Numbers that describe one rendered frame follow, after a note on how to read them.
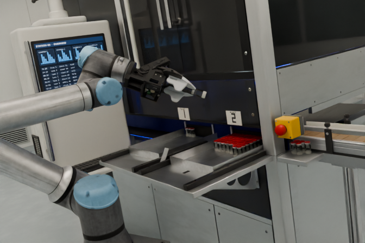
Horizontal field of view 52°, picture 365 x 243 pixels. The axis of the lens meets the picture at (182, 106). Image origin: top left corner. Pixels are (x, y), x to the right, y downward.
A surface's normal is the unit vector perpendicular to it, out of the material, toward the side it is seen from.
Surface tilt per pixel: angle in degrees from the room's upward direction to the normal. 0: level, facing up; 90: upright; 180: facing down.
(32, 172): 95
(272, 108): 90
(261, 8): 90
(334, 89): 90
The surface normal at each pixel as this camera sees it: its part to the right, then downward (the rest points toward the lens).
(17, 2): 0.61, 0.04
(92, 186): -0.07, -0.96
